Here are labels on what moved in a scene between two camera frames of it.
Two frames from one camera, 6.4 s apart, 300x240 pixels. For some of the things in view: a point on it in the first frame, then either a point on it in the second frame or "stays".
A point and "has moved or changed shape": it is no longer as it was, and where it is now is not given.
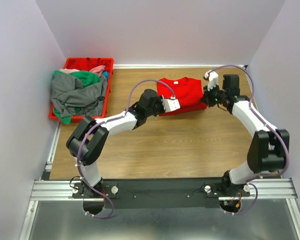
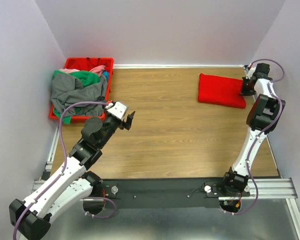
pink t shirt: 98,70 stays
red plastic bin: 88,63 stays
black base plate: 161,193 stays
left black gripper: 159,100 to 127,124
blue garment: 106,74 stays
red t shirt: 188,91 has moved or changed shape
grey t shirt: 69,97 stays
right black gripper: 205,97 to 244,93
